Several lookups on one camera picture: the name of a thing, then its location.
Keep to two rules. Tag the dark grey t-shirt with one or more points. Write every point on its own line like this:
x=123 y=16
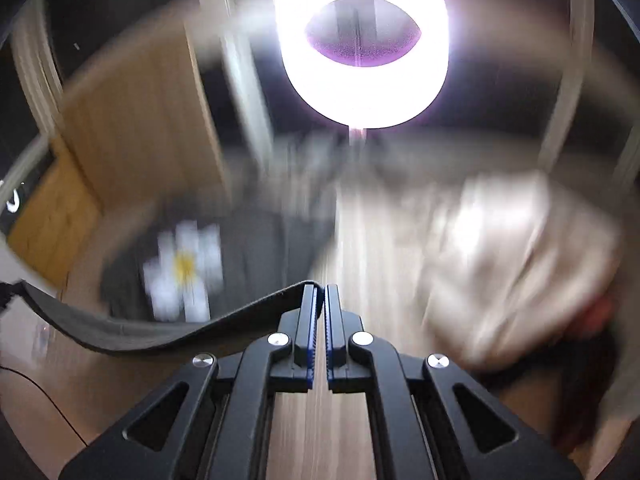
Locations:
x=250 y=260

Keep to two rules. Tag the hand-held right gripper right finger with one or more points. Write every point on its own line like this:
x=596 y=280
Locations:
x=328 y=350

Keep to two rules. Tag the pile of clothes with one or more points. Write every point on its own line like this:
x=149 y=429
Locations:
x=500 y=260

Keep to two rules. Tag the beige plaid blanket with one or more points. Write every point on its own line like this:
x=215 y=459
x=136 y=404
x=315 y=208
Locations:
x=370 y=240

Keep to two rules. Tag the light wooden board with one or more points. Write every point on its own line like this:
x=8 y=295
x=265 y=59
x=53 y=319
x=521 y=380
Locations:
x=140 y=125

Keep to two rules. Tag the wooden plank panel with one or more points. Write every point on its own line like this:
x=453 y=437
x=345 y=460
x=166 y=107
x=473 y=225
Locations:
x=55 y=220

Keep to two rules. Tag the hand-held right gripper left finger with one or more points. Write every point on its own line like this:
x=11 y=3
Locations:
x=314 y=350

